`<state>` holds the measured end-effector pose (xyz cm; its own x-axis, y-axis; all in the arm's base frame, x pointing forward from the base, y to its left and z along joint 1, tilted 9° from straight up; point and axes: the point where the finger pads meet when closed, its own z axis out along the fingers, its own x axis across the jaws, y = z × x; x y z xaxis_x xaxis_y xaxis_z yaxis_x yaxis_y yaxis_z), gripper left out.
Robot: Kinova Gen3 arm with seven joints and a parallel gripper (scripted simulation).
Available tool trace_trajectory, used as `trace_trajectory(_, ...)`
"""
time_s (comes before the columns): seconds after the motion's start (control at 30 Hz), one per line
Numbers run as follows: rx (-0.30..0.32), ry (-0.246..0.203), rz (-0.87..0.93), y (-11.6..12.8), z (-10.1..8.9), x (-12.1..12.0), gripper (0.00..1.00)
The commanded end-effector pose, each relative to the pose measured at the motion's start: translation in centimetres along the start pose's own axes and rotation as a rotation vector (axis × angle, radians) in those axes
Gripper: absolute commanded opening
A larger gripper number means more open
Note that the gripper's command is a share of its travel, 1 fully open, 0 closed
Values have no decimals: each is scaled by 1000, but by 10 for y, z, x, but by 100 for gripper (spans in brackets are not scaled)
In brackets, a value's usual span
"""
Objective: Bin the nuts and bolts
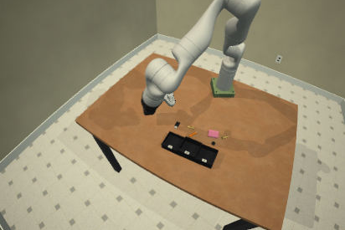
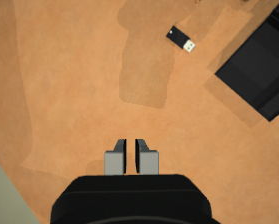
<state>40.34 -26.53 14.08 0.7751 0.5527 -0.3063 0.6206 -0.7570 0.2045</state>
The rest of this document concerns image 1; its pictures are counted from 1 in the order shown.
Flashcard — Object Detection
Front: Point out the black rack of bins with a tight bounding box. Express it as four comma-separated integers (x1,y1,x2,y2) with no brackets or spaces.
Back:
162,131,219,169

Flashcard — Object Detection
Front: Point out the pink sticky note pad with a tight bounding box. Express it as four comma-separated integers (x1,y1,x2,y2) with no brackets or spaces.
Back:
208,130,219,139

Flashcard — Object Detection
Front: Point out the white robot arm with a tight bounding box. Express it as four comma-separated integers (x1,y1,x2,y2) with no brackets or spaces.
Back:
145,0,261,101

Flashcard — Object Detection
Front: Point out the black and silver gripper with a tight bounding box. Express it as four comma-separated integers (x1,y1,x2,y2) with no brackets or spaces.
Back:
141,90,175,115

